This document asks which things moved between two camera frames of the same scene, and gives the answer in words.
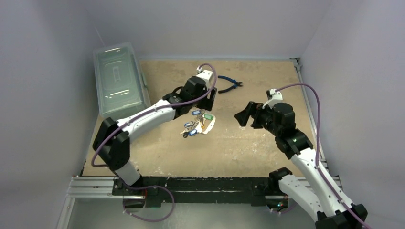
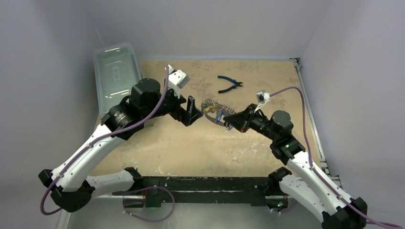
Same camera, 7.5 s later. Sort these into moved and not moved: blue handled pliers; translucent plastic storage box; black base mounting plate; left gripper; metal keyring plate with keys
Moved: left gripper; metal keyring plate with keys
Not moved: black base mounting plate; translucent plastic storage box; blue handled pliers
